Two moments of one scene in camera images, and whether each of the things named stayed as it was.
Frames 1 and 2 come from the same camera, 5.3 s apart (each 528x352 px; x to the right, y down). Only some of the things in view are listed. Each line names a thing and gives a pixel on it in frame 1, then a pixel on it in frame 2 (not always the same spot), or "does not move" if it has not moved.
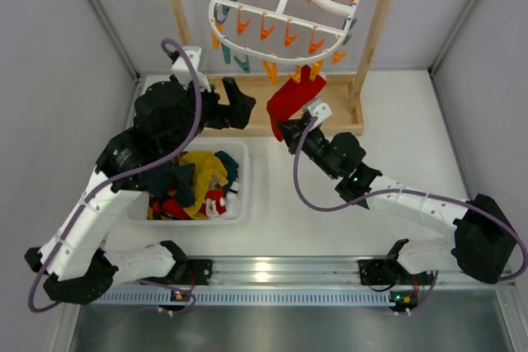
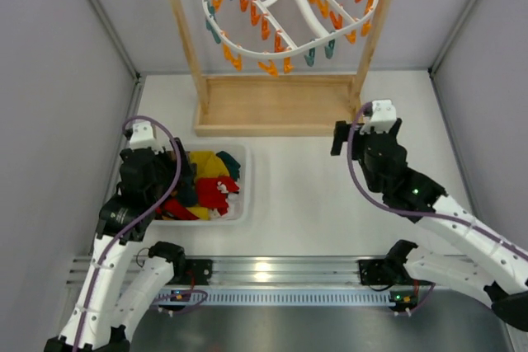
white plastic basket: (138, 206) does not move
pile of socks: (204, 185) does not move
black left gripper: (223, 106) → (177, 161)
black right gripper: (297, 132) → (372, 138)
